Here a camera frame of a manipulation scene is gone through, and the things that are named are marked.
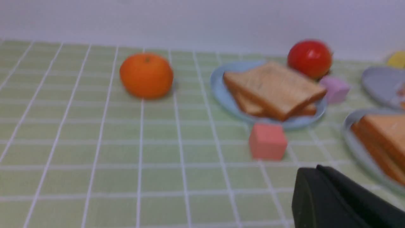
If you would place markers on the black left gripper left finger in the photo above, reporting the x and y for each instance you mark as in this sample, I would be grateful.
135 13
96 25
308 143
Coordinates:
316 204

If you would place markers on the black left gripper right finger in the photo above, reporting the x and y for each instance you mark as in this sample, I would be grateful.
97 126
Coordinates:
375 211

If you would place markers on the toast slice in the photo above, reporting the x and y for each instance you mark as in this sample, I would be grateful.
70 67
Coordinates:
389 131
379 156
253 109
280 91

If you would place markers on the teal empty front plate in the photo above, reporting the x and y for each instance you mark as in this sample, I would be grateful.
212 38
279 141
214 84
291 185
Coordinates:
360 153

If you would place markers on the salmon red cube block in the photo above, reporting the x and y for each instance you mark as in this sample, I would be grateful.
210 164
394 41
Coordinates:
267 142

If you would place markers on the pink-lilac cube block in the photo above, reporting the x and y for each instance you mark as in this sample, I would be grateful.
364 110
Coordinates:
337 89

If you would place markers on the grey-blue egg plate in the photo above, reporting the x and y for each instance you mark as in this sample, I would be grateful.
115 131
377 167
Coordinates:
385 85

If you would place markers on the light blue bread plate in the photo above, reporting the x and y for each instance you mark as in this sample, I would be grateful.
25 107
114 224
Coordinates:
224 97

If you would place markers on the red tomato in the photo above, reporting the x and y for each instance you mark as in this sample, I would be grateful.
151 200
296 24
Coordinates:
311 57

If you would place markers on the yellow cube block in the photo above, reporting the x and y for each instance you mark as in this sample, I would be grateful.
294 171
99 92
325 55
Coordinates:
397 60

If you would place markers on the orange mandarin fruit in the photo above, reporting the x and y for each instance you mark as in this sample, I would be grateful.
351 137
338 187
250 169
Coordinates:
146 75

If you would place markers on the green checkered tablecloth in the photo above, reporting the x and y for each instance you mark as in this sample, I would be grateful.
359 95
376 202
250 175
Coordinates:
78 151

